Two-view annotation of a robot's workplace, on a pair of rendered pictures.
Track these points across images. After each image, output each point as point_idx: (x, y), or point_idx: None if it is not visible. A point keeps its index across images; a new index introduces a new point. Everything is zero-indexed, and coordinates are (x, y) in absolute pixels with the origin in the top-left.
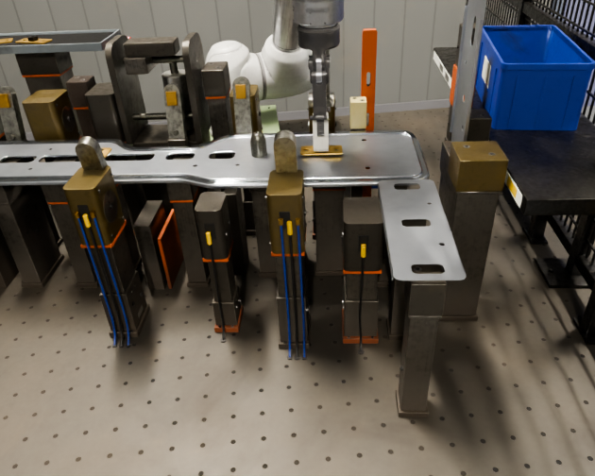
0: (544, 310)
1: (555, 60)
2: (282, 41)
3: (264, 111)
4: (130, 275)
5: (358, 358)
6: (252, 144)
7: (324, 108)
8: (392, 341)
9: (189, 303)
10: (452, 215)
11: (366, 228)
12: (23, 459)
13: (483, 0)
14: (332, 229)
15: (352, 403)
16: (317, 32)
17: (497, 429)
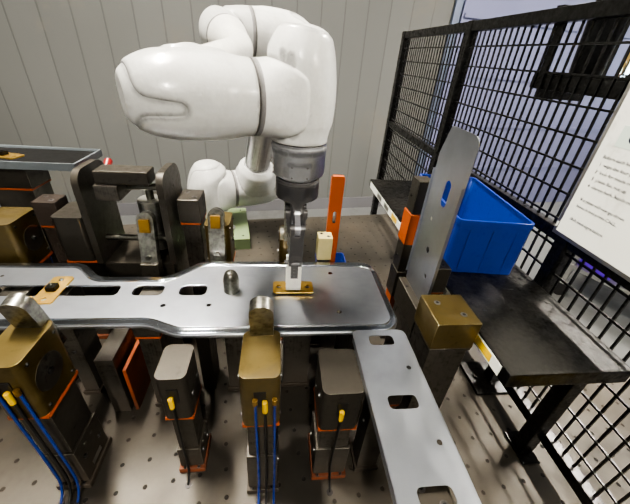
0: (479, 422)
1: (478, 207)
2: (253, 164)
3: (237, 213)
4: (84, 423)
5: (327, 502)
6: (225, 282)
7: (300, 257)
8: (357, 473)
9: (155, 430)
10: (421, 364)
11: (347, 397)
12: None
13: (464, 170)
14: (299, 352)
15: None
16: (298, 187)
17: None
